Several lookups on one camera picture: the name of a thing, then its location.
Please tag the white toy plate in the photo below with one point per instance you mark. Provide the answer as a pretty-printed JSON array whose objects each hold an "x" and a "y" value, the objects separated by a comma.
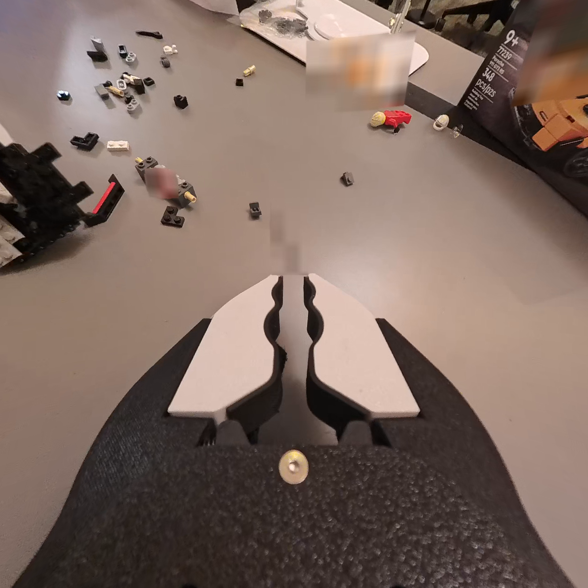
[{"x": 118, "y": 145}]

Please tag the small black toy clip brick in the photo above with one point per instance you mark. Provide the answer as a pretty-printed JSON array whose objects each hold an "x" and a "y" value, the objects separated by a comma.
[
  {"x": 255, "y": 209},
  {"x": 347, "y": 178}
]

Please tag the pile of small toy pieces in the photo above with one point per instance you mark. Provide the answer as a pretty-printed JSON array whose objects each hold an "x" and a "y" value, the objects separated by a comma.
[{"x": 126, "y": 89}]

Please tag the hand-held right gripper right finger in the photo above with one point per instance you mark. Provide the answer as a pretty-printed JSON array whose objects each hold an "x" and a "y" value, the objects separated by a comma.
[{"x": 363, "y": 367}]

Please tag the shiny dark toy stud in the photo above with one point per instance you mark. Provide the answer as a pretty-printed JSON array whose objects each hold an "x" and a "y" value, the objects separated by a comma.
[{"x": 64, "y": 95}]

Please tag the instruction booklet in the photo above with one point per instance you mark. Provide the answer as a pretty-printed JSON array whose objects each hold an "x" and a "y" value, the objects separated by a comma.
[{"x": 294, "y": 50}]

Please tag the black toy bar piece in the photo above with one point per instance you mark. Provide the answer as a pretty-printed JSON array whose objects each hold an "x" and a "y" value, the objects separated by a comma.
[{"x": 149, "y": 33}]

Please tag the red toy minifigure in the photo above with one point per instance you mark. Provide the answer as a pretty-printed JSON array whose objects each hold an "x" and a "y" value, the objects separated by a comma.
[{"x": 397, "y": 117}]

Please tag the large black corner toy plate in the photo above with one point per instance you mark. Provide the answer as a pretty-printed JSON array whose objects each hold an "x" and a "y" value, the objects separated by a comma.
[{"x": 83, "y": 141}]

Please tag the small black angled toy plate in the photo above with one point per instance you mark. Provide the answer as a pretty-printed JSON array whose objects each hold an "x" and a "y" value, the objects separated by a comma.
[{"x": 171, "y": 218}]

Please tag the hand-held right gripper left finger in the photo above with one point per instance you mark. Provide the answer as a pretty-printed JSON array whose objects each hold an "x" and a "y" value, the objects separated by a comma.
[{"x": 220, "y": 363}]

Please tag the clear toy visor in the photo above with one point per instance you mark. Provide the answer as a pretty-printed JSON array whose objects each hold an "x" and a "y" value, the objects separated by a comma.
[{"x": 456, "y": 131}]

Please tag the black toy car chassis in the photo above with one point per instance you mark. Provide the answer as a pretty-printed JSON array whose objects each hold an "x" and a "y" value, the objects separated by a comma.
[{"x": 36, "y": 193}]

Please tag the grey axle toy brick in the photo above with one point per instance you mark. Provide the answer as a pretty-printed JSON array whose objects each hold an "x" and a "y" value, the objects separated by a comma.
[{"x": 187, "y": 189}]

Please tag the toy car set box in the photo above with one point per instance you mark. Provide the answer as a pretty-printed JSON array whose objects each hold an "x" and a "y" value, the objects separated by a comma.
[{"x": 491, "y": 78}]

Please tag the grey desk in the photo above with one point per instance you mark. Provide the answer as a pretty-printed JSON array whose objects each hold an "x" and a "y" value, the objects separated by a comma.
[{"x": 413, "y": 239}]

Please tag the clear bag of black parts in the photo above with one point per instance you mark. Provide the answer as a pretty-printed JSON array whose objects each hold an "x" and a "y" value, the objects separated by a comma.
[{"x": 282, "y": 23}]

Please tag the grey and black toy wedge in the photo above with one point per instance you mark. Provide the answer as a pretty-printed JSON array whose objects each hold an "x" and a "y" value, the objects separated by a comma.
[{"x": 97, "y": 50}]

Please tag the red and black toy brick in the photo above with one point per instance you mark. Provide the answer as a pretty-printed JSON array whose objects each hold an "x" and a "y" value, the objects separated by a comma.
[{"x": 106, "y": 201}]

